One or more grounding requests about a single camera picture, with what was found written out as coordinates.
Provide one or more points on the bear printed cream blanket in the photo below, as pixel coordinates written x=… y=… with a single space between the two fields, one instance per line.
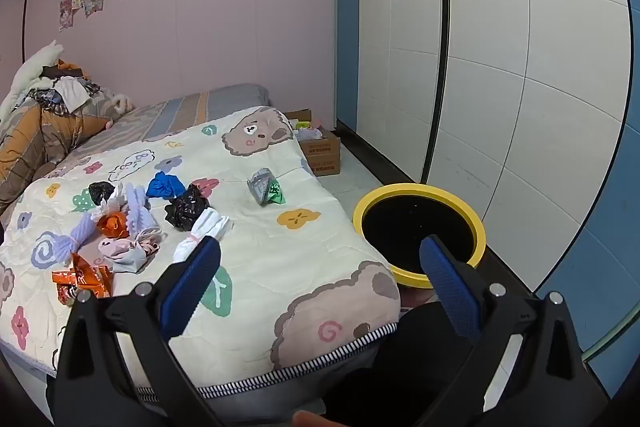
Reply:
x=280 y=257

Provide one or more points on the white wardrobe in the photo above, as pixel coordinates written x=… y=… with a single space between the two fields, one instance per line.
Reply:
x=500 y=57

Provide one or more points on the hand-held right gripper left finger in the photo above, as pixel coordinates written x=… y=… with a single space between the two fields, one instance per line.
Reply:
x=192 y=287

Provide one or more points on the orange plaid quilt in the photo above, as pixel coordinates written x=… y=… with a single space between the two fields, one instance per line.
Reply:
x=55 y=127

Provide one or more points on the yellow rimmed black trash bin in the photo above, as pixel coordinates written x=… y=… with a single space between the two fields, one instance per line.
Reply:
x=380 y=194

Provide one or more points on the brown cardboard box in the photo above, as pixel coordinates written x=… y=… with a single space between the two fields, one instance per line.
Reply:
x=325 y=157

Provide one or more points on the white cloth in cardboard box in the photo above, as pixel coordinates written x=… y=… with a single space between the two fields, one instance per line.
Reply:
x=307 y=134

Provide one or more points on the orange ball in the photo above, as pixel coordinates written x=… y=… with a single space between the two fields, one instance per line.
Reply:
x=112 y=224

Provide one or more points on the striped grey pillow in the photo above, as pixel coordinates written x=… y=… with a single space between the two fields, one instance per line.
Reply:
x=225 y=99

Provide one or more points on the white cloth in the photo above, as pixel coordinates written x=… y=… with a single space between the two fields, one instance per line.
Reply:
x=207 y=224
x=307 y=134

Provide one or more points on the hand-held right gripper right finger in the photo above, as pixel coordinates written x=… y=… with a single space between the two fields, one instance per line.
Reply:
x=447 y=287

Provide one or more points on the large black plastic bag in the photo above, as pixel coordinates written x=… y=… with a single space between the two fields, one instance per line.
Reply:
x=185 y=209

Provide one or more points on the pile of clothes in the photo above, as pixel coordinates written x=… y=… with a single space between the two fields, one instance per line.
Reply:
x=70 y=89

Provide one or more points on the orange snack wrapper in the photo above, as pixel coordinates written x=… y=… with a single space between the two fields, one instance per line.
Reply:
x=85 y=279

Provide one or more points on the pink white plush toy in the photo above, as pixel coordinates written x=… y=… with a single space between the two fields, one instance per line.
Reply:
x=121 y=103

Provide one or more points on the small black plastic bag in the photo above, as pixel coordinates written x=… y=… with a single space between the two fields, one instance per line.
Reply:
x=100 y=192

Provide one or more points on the pink face mask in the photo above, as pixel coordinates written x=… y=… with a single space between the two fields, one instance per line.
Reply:
x=127 y=257

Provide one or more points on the grey green wrapper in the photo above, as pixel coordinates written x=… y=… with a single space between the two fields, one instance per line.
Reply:
x=262 y=187

